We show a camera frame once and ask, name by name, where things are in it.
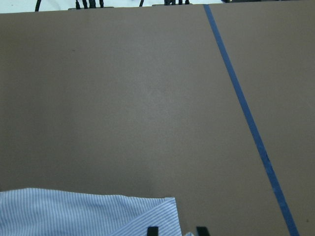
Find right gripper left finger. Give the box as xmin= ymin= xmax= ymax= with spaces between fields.
xmin=147 ymin=226 xmax=158 ymax=236

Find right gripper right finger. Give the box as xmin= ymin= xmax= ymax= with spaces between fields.
xmin=196 ymin=226 xmax=210 ymax=236

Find light blue striped shirt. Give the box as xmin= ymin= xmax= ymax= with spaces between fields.
xmin=0 ymin=188 xmax=182 ymax=236

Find orange black connector board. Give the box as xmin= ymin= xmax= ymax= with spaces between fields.
xmin=68 ymin=0 xmax=114 ymax=10

